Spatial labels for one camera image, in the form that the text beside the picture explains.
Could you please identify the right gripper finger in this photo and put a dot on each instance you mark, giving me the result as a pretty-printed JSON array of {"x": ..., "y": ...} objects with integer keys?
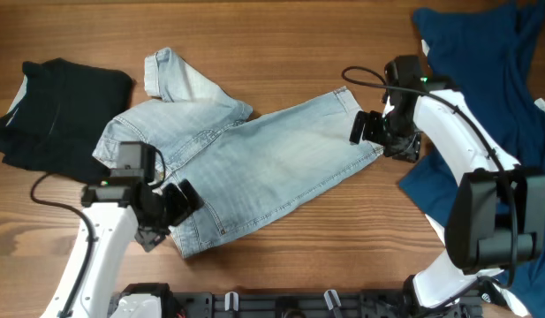
[
  {"x": 374, "y": 128},
  {"x": 358, "y": 127}
]

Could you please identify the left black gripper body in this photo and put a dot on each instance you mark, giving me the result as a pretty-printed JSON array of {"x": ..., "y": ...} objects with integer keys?
[{"x": 155, "y": 219}]

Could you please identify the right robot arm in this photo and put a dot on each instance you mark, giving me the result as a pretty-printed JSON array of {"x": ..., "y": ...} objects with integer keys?
[{"x": 496, "y": 221}]

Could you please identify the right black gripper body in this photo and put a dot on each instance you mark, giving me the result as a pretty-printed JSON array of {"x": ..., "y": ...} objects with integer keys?
[{"x": 403, "y": 141}]

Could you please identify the light blue denim shorts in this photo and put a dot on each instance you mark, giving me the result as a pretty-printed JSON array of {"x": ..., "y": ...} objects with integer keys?
[{"x": 249, "y": 171}]

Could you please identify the black folded garment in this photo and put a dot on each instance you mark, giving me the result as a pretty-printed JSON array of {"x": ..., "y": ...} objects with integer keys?
[{"x": 56, "y": 124}]

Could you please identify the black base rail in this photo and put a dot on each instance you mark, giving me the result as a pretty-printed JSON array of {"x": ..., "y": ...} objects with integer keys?
[{"x": 364, "y": 304}]

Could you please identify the dark blue shirt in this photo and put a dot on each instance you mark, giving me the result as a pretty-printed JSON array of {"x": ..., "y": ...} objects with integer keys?
[{"x": 488, "y": 55}]

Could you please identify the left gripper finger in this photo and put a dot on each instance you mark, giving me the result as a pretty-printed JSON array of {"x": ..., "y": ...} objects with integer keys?
[
  {"x": 177, "y": 207},
  {"x": 194, "y": 201}
]

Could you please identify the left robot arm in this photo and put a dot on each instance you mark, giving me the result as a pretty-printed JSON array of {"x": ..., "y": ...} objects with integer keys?
[{"x": 129, "y": 205}]

